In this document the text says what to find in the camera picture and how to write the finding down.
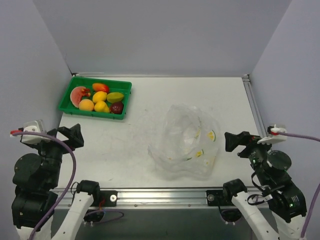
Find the yellow green mango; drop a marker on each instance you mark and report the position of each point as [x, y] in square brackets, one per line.
[114, 97]

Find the watermelon slice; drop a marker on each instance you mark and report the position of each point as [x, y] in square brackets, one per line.
[75, 96]

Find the orange fruit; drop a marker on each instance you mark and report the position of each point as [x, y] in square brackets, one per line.
[86, 105]

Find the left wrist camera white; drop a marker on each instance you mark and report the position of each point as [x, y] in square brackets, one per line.
[35, 126]

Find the dark red apple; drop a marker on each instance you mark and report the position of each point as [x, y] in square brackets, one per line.
[116, 108]

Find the green plastic tray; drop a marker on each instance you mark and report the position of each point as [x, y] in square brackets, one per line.
[67, 107]

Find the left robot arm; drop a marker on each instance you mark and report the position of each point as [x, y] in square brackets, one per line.
[36, 175]

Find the yellow pear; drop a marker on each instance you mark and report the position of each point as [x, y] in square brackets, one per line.
[101, 107]

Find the red cherries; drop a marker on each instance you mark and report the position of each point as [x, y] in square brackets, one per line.
[85, 92]

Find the aluminium front rail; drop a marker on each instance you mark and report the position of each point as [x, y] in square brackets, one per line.
[167, 198]

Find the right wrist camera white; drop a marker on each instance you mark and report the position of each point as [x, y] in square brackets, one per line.
[274, 135]

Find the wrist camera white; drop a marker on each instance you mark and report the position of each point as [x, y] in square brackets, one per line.
[35, 126]
[274, 135]

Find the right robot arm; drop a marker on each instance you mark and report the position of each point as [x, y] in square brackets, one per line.
[279, 210]

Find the yellow lemon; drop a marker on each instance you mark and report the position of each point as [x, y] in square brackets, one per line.
[99, 96]

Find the aluminium rail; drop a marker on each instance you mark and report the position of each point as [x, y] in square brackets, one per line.
[167, 198]
[253, 105]

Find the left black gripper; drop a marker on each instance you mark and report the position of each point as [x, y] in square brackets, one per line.
[61, 141]

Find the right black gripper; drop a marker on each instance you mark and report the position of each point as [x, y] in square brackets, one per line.
[247, 144]

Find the red orange mango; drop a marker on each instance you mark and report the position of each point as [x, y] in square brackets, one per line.
[100, 87]

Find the aluminium right side rail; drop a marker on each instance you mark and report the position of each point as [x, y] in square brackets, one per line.
[253, 105]

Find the clear plastic bag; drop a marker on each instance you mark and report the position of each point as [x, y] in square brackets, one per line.
[188, 144]

